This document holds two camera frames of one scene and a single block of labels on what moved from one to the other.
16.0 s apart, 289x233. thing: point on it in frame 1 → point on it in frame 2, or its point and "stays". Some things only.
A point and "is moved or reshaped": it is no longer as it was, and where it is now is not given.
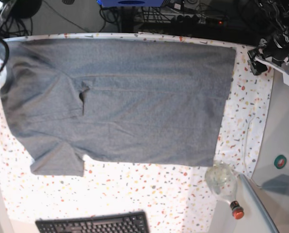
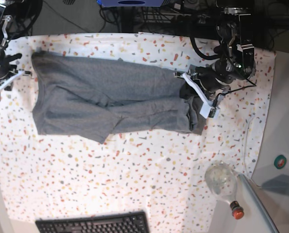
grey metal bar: [256, 201] stays
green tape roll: [280, 161] stays
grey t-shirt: [123, 101] is moved or reshaped
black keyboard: [136, 222] stays
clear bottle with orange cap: [222, 177] stays
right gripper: [279, 47] → [217, 76]
